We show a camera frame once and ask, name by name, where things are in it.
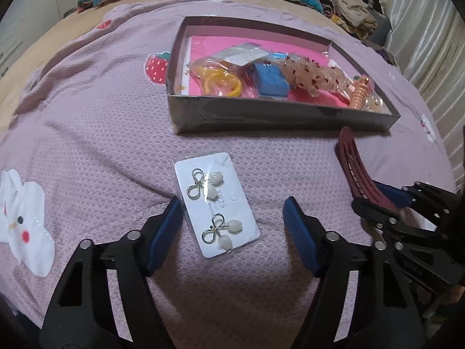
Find maroon snap hair clip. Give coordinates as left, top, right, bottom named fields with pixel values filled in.
left=335, top=127, right=395, bottom=211

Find white curtain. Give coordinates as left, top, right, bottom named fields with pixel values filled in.
left=385, top=0, right=465, bottom=190

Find shallow brown cardboard box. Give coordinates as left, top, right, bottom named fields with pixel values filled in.
left=168, top=16, right=401, bottom=135

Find blue rectangular block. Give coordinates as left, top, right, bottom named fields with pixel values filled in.
left=252, top=62, right=291, bottom=98

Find bagged yellow hoop earrings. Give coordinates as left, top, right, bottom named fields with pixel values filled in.
left=187, top=56, right=243, bottom=98

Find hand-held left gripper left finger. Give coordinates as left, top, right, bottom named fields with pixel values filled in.
left=40, top=196, right=184, bottom=349

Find pile of clothes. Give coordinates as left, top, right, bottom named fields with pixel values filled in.
left=320, top=0, right=386, bottom=40

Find orange spiral hair tie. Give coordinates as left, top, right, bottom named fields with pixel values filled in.
left=349, top=74, right=375, bottom=110

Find purple printed blanket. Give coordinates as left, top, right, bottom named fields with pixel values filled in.
left=0, top=0, right=458, bottom=349

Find small clear bead trinket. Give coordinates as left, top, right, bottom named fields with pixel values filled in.
left=363, top=94, right=386, bottom=113

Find small white plastic packet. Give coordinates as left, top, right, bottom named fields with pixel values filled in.
left=212, top=42, right=271, bottom=67

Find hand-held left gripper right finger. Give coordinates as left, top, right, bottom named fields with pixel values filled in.
left=283, top=196, right=425, bottom=349

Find white wardrobe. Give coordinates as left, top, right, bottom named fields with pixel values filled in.
left=0, top=0, right=64, bottom=70

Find white earring card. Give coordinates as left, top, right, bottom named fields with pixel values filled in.
left=174, top=152, right=261, bottom=259

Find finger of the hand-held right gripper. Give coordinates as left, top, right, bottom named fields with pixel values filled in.
left=376, top=182, right=455, bottom=211
left=352, top=199, right=400, bottom=230

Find sheer red-dotted scrunchie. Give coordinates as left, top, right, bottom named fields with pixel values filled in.
left=271, top=54, right=358, bottom=97

